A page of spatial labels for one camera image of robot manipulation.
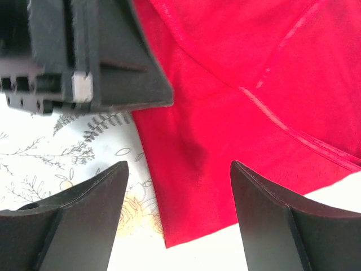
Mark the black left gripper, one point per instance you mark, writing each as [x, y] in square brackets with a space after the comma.
[45, 56]

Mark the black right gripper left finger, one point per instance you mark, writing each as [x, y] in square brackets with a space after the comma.
[71, 230]

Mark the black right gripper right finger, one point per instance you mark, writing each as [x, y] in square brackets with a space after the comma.
[282, 230]

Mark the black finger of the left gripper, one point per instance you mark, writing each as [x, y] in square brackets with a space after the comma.
[126, 74]

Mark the red cloth napkin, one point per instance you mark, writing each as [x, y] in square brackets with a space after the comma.
[274, 85]

